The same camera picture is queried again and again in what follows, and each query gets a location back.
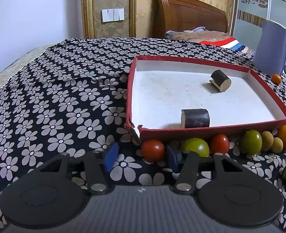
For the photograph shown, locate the red cherry tomato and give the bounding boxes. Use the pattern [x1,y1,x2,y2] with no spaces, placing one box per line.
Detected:
[140,139,165,163]
[210,134,230,155]

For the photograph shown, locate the red shallow cardboard box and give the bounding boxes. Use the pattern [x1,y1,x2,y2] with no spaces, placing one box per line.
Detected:
[125,55,286,144]

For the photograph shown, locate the green tomato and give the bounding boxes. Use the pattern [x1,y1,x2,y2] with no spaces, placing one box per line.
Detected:
[239,130,263,156]
[180,138,210,158]

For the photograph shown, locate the blue plastic pitcher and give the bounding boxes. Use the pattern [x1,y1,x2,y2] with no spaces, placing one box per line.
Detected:
[252,19,286,76]

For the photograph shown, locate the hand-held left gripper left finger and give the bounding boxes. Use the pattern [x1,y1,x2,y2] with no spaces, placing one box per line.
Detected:
[37,143,120,195]

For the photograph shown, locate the dark sugarcane piece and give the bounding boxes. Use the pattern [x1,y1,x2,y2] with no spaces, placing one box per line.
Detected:
[181,109,210,128]
[209,69,231,93]

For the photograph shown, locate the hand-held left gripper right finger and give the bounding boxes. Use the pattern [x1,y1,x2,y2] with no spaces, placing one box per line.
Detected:
[167,146,246,195]

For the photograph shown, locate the tan longan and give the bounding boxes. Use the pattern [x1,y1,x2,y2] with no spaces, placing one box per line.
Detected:
[262,131,275,151]
[270,137,283,153]

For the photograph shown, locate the wardrobe with floral glass doors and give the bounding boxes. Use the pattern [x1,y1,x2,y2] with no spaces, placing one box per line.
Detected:
[230,0,286,44]

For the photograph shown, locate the folded striped brown blanket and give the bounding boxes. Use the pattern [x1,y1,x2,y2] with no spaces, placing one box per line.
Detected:
[164,26,255,55]

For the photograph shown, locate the brown wooden headboard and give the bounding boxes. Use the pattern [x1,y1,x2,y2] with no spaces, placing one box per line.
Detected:
[153,0,229,39]

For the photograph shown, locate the gold wall moulding frame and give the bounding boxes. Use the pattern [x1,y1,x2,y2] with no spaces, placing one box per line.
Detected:
[81,0,137,39]

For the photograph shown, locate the white wall switch panel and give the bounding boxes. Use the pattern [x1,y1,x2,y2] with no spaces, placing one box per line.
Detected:
[101,8,125,23]

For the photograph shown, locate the black white floral cloth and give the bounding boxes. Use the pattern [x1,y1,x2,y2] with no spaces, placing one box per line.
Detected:
[0,37,286,233]

